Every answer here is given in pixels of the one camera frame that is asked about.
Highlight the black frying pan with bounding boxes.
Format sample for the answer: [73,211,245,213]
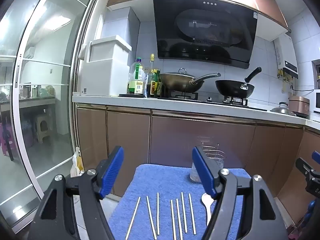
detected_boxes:
[215,67,262,98]

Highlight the row of wooden chopsticks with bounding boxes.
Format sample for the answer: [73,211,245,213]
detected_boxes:
[125,192,197,240]

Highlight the white water heater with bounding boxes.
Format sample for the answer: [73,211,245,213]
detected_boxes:
[274,34,299,79]

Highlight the black power cable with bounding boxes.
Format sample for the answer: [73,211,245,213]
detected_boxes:
[291,82,314,92]

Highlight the brown lower cabinets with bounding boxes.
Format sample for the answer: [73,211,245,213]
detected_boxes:
[75,104,320,225]

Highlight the blue and white pouch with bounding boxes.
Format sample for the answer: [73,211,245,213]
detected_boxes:
[140,66,148,97]

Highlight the beige plastic stool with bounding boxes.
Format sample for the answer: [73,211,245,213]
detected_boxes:
[34,114,53,144]

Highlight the white pipe casing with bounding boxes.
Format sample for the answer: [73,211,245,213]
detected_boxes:
[101,6,140,63]

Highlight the sliding glass door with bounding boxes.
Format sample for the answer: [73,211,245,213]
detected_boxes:
[0,0,100,233]

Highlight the black gas stove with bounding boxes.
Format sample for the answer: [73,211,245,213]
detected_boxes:
[160,91,268,110]

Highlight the white spoon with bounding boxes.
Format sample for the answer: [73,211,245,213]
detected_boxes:
[201,193,215,226]

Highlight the blue towel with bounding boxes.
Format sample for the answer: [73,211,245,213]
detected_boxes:
[108,164,252,240]

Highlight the white plastic bag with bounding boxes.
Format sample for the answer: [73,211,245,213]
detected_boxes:
[70,147,87,178]

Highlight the green sauce bottle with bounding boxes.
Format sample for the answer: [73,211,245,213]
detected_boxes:
[154,69,163,97]

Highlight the cluttered sideboard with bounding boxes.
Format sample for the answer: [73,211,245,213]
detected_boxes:
[0,82,57,109]

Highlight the white lidded box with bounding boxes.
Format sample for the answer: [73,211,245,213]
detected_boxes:
[81,35,132,96]

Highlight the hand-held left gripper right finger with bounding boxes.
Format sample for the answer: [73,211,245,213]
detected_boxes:
[191,146,290,240]

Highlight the white air conditioner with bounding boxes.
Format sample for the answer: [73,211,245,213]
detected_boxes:
[24,46,37,59]

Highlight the white microwave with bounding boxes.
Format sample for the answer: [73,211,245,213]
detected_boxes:
[312,89,320,113]

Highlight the steel wok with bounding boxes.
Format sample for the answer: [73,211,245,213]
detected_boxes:
[159,72,221,93]

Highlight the tall dark sauce bottle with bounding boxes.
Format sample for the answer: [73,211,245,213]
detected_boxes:
[146,54,157,98]

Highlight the steel pot lid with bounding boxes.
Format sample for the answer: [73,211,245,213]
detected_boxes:
[270,102,297,116]

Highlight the glass wok lid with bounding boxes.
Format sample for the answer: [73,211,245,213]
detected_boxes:
[160,67,198,77]

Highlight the pink rice cooker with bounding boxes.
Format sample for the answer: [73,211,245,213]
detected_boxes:
[288,95,310,118]

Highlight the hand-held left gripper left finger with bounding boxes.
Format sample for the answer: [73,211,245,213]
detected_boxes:
[27,145,125,240]

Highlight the recessed wall shelf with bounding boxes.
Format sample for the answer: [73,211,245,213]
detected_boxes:
[311,59,320,90]

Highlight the yellow gas valves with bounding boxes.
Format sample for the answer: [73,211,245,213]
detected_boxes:
[277,69,292,83]

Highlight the clear cooking oil bottle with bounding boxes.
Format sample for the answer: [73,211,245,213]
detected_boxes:
[128,57,145,95]

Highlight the black range hood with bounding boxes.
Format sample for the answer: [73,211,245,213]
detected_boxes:
[153,0,258,69]

